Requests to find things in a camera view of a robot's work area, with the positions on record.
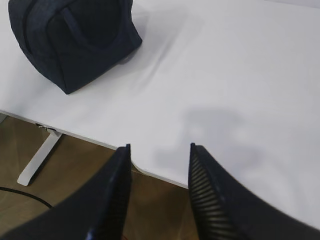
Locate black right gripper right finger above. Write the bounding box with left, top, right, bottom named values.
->
left=188, top=143, right=320, bottom=240

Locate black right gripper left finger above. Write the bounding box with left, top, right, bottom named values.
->
left=1, top=144, right=132, bottom=240

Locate navy blue lunch bag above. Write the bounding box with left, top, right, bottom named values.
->
left=8, top=0, right=142, bottom=94

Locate white left table leg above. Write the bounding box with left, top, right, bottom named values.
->
left=17, top=128, right=63, bottom=186

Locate black floor cable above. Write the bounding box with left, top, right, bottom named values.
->
left=0, top=186, right=54, bottom=208

